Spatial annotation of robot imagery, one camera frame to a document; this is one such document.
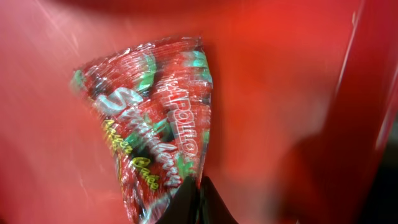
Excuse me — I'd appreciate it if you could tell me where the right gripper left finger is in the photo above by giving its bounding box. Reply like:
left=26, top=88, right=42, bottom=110
left=156, top=176, right=198, bottom=224

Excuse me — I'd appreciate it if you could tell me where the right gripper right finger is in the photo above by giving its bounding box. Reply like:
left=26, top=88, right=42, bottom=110
left=199, top=177, right=238, bottom=224

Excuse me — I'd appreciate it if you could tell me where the red snack wrapper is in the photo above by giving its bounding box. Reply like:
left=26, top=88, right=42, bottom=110
left=71, top=37, right=213, bottom=223

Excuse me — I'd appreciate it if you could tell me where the red plastic tray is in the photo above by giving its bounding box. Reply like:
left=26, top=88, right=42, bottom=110
left=1, top=1, right=397, bottom=223

